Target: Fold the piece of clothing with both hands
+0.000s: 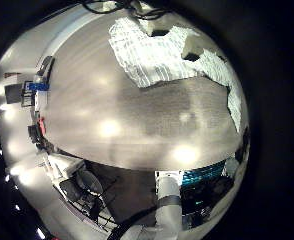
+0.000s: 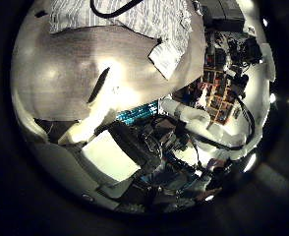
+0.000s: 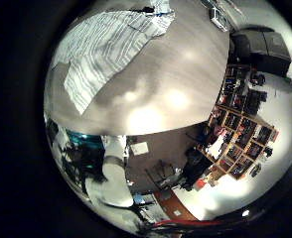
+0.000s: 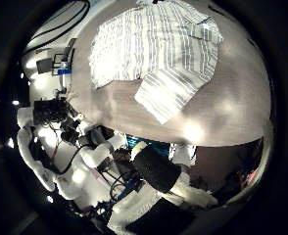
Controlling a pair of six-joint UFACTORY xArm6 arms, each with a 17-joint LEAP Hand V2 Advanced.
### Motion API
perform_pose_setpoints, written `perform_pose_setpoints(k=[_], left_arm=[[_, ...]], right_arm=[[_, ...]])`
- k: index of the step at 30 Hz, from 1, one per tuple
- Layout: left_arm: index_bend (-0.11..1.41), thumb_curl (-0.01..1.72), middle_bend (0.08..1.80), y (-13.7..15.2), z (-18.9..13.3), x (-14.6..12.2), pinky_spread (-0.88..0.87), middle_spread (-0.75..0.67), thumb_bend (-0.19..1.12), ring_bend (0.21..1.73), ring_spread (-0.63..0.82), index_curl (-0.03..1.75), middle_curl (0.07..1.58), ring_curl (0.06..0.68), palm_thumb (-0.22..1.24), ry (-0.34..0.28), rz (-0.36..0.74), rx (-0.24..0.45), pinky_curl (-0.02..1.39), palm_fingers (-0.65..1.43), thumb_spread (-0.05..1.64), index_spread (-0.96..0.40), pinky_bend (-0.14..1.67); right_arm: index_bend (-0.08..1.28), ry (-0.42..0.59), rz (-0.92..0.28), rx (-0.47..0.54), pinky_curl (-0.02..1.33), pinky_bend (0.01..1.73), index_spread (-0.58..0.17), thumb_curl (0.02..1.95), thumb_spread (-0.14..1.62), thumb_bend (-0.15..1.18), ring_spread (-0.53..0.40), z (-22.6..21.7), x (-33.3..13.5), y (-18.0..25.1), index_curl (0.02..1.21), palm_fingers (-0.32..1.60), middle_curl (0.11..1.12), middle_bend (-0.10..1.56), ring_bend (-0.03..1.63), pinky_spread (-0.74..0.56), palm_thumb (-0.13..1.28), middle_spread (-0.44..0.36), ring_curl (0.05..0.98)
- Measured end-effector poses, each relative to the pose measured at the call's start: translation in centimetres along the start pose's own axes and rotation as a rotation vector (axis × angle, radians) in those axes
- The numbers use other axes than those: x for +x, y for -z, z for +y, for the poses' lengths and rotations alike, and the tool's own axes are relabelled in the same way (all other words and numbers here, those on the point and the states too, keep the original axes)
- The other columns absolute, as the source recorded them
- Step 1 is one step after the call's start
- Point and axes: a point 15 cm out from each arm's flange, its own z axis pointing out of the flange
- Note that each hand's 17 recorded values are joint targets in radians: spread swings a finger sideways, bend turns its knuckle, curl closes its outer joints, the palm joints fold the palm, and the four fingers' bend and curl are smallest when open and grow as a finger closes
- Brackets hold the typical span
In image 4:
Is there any white grey striped shirt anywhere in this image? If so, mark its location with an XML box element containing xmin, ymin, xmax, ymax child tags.
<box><xmin>88</xmin><ymin>0</ymin><xmax>224</xmax><ymax>125</ymax></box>

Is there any black cable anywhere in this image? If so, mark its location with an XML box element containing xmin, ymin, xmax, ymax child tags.
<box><xmin>22</xmin><ymin>4</ymin><xmax>91</xmax><ymax>56</ymax></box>
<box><xmin>30</xmin><ymin>0</ymin><xmax>90</xmax><ymax>42</ymax></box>

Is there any dark flat monitor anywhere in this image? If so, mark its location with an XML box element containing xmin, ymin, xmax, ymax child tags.
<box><xmin>35</xmin><ymin>58</ymin><xmax>54</xmax><ymax>74</ymax></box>

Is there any teal box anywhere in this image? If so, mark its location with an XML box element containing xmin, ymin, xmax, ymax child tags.
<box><xmin>126</xmin><ymin>135</ymin><xmax>170</xmax><ymax>158</ymax></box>

